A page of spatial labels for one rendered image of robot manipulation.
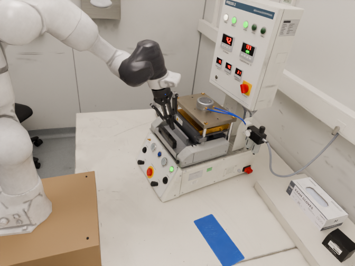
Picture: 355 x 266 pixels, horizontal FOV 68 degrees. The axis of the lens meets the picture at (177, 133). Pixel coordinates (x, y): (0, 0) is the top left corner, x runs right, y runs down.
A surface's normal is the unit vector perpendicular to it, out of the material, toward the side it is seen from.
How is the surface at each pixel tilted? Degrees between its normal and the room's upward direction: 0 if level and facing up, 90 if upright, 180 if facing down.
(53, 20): 98
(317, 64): 90
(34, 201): 78
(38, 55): 90
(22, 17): 71
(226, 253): 0
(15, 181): 88
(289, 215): 0
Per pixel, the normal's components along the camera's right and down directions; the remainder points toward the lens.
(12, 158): 0.50, 0.61
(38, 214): 0.93, 0.11
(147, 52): 0.30, 0.49
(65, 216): 0.04, -0.85
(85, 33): 0.68, 0.44
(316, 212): -0.94, 0.07
